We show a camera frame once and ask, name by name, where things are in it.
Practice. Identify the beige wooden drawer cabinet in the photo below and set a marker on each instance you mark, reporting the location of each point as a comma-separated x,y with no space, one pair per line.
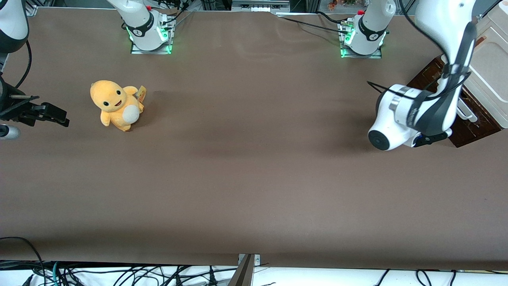
492,67

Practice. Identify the grey metal camera mount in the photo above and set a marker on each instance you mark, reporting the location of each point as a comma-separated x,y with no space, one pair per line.
246,270

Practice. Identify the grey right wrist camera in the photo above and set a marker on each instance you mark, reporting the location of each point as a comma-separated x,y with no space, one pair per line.
8,132

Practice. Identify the yellow plush toy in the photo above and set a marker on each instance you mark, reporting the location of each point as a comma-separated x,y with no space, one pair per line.
115,105

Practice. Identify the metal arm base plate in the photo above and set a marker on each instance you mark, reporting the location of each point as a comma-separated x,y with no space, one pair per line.
151,51
361,56

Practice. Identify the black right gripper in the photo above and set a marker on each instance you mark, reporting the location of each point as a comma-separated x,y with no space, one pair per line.
8,104

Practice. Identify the small orange figurine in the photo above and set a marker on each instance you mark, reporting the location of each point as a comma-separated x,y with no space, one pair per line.
332,4

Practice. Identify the aluminium frame rail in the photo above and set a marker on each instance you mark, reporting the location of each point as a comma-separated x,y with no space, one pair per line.
260,4

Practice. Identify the dark brown wooden drawer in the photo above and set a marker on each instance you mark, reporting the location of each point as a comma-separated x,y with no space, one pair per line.
464,137

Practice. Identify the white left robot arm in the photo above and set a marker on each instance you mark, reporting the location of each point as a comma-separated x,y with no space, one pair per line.
444,20

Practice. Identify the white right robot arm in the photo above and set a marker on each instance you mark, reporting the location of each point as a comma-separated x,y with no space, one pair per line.
139,24

